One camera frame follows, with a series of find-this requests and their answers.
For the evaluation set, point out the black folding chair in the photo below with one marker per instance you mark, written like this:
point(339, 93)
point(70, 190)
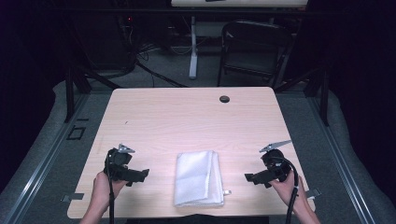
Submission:
point(253, 53)

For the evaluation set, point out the aluminium floor rail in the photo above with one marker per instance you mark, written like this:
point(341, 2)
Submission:
point(339, 155)
point(46, 155)

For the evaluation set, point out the small grey tab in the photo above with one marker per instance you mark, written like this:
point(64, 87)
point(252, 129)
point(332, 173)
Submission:
point(227, 192)

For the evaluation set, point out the person's right hand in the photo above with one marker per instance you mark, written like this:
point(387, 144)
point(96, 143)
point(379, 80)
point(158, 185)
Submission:
point(289, 189)

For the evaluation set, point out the white desk leg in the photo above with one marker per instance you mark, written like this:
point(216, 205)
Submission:
point(193, 53)

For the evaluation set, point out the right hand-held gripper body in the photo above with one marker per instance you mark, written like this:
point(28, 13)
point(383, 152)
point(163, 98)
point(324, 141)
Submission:
point(275, 161)

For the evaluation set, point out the black metal frame post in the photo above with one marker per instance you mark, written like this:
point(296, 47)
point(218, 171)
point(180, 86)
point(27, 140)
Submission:
point(69, 96)

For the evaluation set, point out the black tape strip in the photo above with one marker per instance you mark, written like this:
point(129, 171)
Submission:
point(82, 119)

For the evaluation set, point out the black tape square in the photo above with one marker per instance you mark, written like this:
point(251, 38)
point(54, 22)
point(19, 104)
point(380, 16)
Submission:
point(69, 137)

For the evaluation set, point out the person's left hand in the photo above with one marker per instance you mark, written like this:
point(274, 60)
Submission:
point(104, 189)

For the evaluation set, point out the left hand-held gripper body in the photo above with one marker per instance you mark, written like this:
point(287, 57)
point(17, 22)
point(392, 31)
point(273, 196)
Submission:
point(118, 160)

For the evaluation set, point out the person's dark clothing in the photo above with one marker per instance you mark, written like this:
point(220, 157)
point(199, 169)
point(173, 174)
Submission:
point(199, 219)

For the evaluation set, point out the dark table grommet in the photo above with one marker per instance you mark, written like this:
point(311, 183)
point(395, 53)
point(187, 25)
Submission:
point(224, 99)

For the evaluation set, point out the grey tape strip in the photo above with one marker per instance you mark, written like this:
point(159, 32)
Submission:
point(313, 193)
point(73, 197)

